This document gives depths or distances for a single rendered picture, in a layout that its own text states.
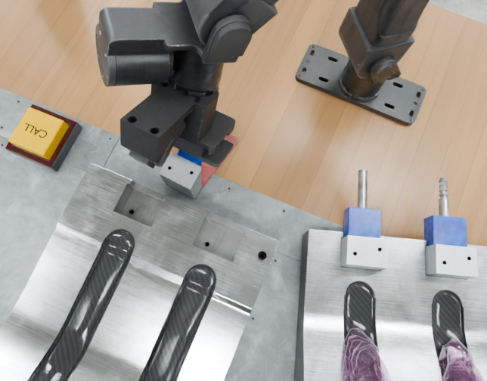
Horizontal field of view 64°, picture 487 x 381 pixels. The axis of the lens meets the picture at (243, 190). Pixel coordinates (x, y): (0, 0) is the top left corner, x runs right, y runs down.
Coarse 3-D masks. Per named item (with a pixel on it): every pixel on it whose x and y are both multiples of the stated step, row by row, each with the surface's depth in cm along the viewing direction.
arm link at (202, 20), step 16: (192, 0) 33; (208, 0) 32; (224, 0) 31; (240, 0) 31; (256, 0) 32; (272, 0) 33; (192, 16) 34; (208, 16) 32; (224, 16) 33; (256, 16) 34; (272, 16) 35; (208, 32) 34
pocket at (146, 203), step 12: (132, 180) 50; (132, 192) 52; (144, 192) 51; (156, 192) 50; (120, 204) 50; (132, 204) 51; (144, 204) 51; (156, 204) 51; (132, 216) 51; (144, 216) 51; (156, 216) 51
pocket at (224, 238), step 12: (204, 228) 50; (216, 228) 50; (228, 228) 50; (240, 228) 49; (204, 240) 50; (216, 240) 50; (228, 240) 50; (240, 240) 50; (216, 252) 49; (228, 252) 49
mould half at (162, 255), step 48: (96, 192) 49; (96, 240) 47; (144, 240) 47; (192, 240) 47; (48, 288) 46; (144, 288) 46; (240, 288) 46; (0, 336) 44; (48, 336) 45; (96, 336) 45; (144, 336) 45; (240, 336) 45
